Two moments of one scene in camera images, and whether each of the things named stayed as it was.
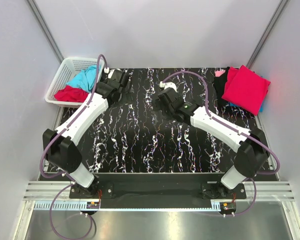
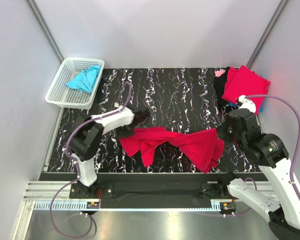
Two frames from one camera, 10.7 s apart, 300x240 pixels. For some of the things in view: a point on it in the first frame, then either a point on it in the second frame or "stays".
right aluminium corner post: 267,32 stays
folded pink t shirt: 218,73 stays
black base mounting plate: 157,190 stays
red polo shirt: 71,94 → 200,148
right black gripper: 158,105 → 221,128
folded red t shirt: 246,88 stays
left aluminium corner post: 42,22 stays
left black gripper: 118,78 → 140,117
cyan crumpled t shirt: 85,79 stays
